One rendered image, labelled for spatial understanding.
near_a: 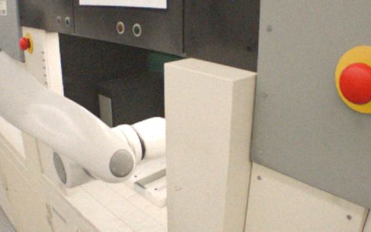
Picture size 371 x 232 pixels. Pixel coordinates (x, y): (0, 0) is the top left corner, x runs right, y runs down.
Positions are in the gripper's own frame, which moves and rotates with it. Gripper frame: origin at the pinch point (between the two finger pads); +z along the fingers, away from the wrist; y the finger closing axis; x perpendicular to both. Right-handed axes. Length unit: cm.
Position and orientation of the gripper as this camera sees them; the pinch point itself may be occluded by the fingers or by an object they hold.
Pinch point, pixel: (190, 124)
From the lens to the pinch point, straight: 80.5
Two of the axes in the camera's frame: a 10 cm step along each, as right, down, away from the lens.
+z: 7.6, -2.4, 6.0
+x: 0.0, -9.3, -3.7
